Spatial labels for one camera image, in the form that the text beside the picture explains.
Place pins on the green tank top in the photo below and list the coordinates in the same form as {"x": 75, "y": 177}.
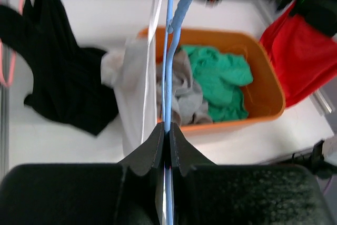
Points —
{"x": 221, "y": 77}

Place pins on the orange plastic basket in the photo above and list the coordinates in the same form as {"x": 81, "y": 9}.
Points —
{"x": 263, "y": 98}

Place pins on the left pink wire hanger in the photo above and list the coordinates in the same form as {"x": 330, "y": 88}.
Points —
{"x": 10, "y": 76}

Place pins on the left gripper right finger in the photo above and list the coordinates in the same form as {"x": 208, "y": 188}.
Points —
{"x": 183, "y": 154}

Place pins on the red tank top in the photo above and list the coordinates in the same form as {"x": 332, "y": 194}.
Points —
{"x": 303, "y": 58}

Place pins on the grey tank top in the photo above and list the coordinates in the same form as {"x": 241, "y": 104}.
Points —
{"x": 188, "y": 105}

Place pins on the white tank top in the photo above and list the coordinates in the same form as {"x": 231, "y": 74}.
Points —
{"x": 131, "y": 73}

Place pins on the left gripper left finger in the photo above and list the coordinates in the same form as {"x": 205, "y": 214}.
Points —
{"x": 148, "y": 155}

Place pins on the black tank top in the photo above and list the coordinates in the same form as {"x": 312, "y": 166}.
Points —
{"x": 67, "y": 84}

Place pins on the blue wire hanger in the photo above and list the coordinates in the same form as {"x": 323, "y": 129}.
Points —
{"x": 174, "y": 20}

